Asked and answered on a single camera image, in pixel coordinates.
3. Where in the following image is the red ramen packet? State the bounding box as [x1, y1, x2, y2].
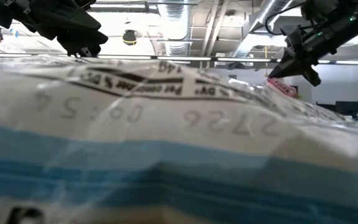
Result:
[265, 77, 298, 100]

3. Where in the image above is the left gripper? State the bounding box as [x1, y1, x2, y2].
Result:
[0, 0, 109, 58]

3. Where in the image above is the yellow hanging cord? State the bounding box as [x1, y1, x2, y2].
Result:
[263, 45, 270, 78]

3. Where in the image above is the long ceiling light strip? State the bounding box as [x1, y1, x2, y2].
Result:
[0, 52, 358, 66]

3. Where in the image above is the blue ramen packet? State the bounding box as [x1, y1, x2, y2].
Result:
[0, 55, 358, 224]

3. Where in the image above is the ribbed silver ceiling duct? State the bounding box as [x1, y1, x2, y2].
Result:
[156, 0, 196, 57]

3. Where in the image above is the black background monitor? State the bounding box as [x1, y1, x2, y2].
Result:
[315, 100, 358, 119]

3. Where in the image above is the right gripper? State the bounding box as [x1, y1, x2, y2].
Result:
[267, 13, 357, 88]

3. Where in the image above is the smooth silver ceiling duct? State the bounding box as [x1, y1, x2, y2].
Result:
[228, 0, 295, 60]

